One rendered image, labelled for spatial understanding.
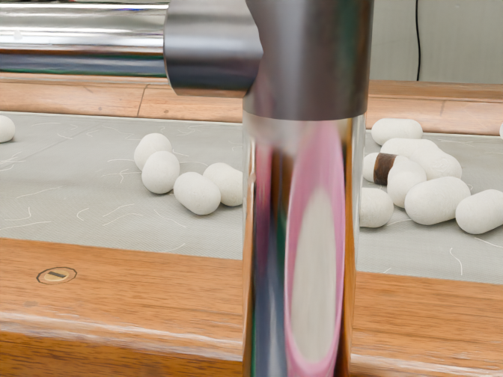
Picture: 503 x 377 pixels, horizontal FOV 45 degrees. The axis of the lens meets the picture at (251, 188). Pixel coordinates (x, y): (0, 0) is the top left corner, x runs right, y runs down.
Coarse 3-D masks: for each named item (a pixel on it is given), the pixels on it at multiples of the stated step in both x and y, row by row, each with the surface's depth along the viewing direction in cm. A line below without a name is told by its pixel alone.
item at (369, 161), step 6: (366, 156) 36; (372, 156) 35; (402, 156) 35; (366, 162) 35; (372, 162) 35; (396, 162) 35; (366, 168) 35; (372, 168) 35; (366, 174) 35; (372, 174) 35; (372, 180) 35
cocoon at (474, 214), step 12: (480, 192) 29; (492, 192) 29; (468, 204) 28; (480, 204) 28; (492, 204) 28; (456, 216) 29; (468, 216) 28; (480, 216) 28; (492, 216) 28; (468, 228) 28; (480, 228) 28; (492, 228) 28
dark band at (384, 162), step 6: (378, 156) 35; (384, 156) 35; (390, 156) 35; (396, 156) 35; (378, 162) 35; (384, 162) 35; (390, 162) 35; (378, 168) 35; (384, 168) 35; (390, 168) 35; (378, 174) 35; (384, 174) 35; (378, 180) 35; (384, 180) 35
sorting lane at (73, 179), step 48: (0, 144) 44; (48, 144) 44; (96, 144) 44; (192, 144) 44; (240, 144) 44; (480, 144) 45; (0, 192) 34; (48, 192) 34; (96, 192) 34; (144, 192) 34; (48, 240) 28; (96, 240) 28; (144, 240) 28; (192, 240) 28; (240, 240) 28; (384, 240) 28; (432, 240) 28; (480, 240) 28
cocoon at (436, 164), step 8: (416, 152) 36; (424, 152) 35; (432, 152) 35; (440, 152) 34; (416, 160) 35; (424, 160) 34; (432, 160) 34; (440, 160) 33; (448, 160) 33; (456, 160) 34; (424, 168) 34; (432, 168) 33; (440, 168) 33; (448, 168) 33; (456, 168) 33; (432, 176) 33; (440, 176) 33; (448, 176) 33; (456, 176) 33
